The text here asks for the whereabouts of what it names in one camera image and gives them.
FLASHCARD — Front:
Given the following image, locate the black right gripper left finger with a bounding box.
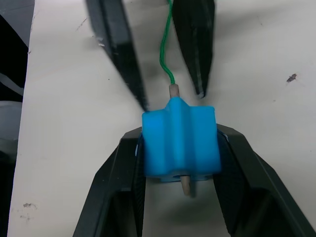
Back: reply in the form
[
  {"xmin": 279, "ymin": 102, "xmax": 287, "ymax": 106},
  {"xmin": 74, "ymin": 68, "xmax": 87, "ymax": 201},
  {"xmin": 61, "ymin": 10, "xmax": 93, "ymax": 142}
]
[{"xmin": 73, "ymin": 126, "xmax": 147, "ymax": 237}]

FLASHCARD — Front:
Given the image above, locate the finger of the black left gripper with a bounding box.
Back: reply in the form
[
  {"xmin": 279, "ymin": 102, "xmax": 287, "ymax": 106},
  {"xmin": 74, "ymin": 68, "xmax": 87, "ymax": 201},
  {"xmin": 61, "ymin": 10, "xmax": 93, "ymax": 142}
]
[
  {"xmin": 172, "ymin": 0, "xmax": 215, "ymax": 99},
  {"xmin": 85, "ymin": 0, "xmax": 151, "ymax": 111}
]

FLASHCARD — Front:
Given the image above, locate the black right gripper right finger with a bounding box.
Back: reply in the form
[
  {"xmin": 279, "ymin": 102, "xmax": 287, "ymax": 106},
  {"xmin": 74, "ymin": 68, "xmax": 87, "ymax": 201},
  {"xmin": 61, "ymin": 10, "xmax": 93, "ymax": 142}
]
[{"xmin": 213, "ymin": 124, "xmax": 316, "ymax": 237}]

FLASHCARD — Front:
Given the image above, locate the green lace with wooden tip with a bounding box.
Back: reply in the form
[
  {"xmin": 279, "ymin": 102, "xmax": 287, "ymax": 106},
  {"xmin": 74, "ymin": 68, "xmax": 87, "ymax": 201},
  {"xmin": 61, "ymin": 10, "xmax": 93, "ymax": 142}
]
[{"xmin": 159, "ymin": 0, "xmax": 197, "ymax": 198}]

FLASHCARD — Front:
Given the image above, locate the blue star-shaped block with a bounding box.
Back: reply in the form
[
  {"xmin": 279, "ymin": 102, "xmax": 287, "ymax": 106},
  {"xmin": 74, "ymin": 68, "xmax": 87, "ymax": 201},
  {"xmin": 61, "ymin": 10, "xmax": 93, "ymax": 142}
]
[{"xmin": 141, "ymin": 97, "xmax": 222, "ymax": 183}]

